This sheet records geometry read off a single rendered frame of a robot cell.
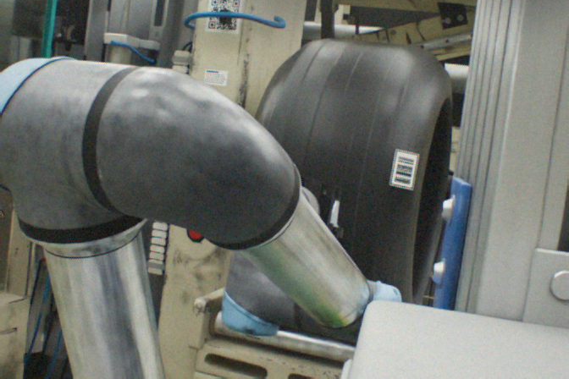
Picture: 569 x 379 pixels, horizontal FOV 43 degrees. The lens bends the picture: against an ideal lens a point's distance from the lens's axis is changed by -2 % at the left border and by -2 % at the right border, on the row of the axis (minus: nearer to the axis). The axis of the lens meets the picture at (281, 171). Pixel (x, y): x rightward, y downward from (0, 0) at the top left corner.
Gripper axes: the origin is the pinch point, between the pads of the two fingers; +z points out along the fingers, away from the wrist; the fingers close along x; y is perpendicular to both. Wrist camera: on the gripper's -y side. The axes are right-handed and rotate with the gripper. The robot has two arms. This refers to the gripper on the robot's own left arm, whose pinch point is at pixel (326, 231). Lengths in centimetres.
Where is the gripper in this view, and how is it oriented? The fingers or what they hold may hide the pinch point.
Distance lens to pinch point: 121.5
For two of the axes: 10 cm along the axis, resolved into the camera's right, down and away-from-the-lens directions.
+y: 1.7, -9.8, 0.6
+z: 3.1, 1.1, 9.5
